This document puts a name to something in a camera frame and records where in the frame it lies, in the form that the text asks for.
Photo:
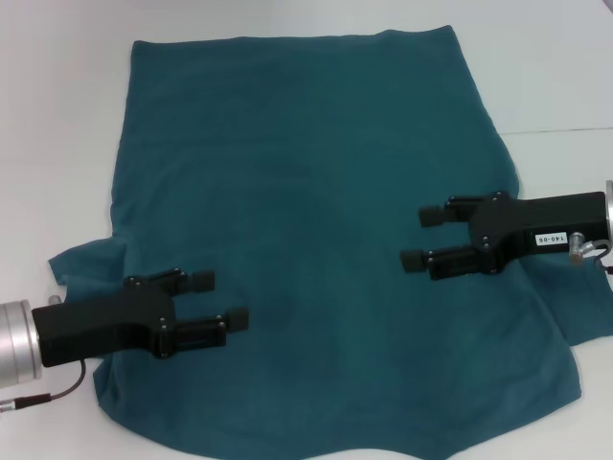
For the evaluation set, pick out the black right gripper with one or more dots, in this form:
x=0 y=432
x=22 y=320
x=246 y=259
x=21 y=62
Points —
x=551 y=218

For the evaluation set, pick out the teal blue shirt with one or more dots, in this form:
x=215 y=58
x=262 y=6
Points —
x=316 y=158

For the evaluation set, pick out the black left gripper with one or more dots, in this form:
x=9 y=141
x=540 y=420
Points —
x=96 y=326

